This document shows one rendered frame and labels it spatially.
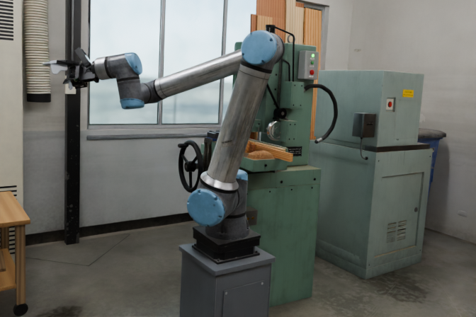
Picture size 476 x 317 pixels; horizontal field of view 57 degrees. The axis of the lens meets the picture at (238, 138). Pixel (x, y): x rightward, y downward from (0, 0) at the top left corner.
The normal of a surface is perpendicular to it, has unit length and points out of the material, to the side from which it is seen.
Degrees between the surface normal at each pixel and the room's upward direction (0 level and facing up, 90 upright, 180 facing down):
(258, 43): 86
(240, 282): 90
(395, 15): 90
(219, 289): 90
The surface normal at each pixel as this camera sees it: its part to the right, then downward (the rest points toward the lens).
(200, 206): -0.37, 0.23
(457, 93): -0.82, 0.03
